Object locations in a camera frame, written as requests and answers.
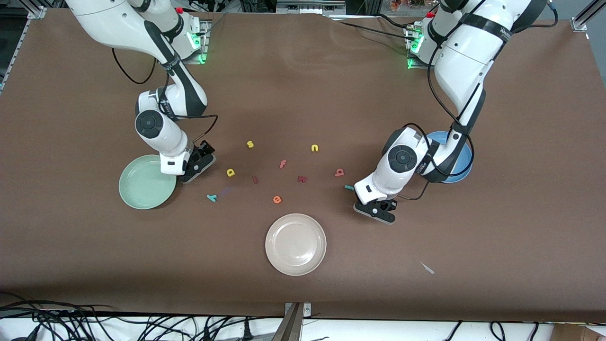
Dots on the beige plate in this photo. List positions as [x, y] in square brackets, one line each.
[296, 245]

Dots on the small grey paper scrap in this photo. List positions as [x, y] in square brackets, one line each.
[427, 268]

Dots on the metal corner bracket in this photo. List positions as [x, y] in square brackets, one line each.
[307, 310]

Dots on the green plate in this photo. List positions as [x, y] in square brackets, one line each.
[142, 184]

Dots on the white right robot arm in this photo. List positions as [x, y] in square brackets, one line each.
[161, 128]

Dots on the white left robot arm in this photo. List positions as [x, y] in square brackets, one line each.
[464, 71]

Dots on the blue plate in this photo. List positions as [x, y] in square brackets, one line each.
[463, 168]

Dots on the brown table cover sheet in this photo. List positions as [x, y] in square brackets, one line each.
[303, 94]

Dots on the cardboard box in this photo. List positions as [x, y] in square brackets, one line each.
[577, 333]

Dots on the black power plug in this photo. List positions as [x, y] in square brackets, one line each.
[246, 331]

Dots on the grey metal box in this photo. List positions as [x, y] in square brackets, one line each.
[310, 5]

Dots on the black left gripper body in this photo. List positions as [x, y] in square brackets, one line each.
[391, 203]

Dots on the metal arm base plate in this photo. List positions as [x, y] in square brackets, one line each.
[419, 66]
[182, 62]

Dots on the aluminium profile post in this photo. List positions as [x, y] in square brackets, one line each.
[289, 327]

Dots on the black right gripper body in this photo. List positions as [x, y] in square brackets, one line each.
[203, 148]

